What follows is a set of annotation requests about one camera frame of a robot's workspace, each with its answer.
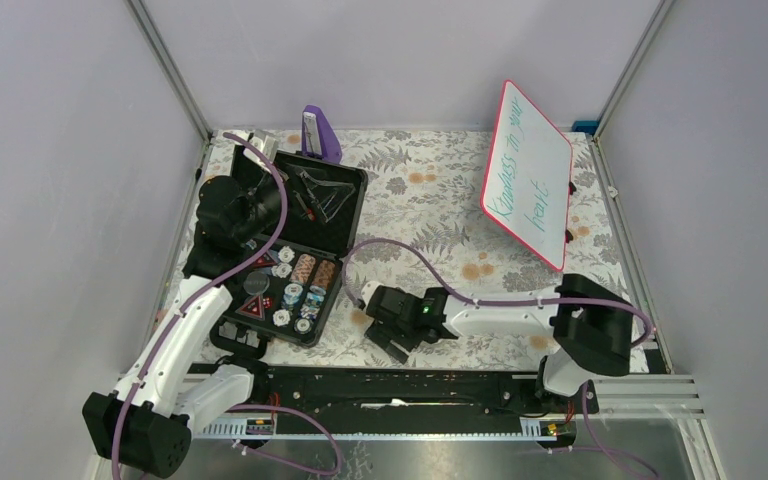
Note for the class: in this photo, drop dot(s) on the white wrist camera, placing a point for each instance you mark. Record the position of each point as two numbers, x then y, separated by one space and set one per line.
368 290
264 142

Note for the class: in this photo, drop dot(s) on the pink framed whiteboard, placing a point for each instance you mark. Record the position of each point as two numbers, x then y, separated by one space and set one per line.
526 189

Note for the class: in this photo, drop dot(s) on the black poker chip case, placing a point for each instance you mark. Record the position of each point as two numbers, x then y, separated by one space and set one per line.
289 292

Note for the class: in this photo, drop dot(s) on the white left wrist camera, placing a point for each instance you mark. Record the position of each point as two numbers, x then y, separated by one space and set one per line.
264 142

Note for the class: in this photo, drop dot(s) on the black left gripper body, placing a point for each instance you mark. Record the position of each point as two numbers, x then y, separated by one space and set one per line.
267 207

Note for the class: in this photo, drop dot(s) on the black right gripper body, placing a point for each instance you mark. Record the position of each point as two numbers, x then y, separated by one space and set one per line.
401 333

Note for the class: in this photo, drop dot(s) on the floral table mat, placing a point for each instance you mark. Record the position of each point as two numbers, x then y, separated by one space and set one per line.
424 190

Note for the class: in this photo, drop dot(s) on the blue corner block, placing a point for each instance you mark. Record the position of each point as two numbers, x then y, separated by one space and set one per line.
588 127

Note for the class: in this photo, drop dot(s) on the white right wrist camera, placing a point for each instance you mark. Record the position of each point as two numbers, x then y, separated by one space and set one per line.
368 290

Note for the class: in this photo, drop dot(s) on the purple metronome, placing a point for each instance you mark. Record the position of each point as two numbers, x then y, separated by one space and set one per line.
318 139

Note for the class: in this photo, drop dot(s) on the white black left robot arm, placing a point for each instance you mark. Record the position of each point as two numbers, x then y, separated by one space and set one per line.
145 423

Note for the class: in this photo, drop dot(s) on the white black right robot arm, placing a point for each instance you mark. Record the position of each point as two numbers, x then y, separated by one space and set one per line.
592 327

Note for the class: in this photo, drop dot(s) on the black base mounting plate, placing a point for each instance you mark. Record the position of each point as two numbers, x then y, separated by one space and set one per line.
394 402

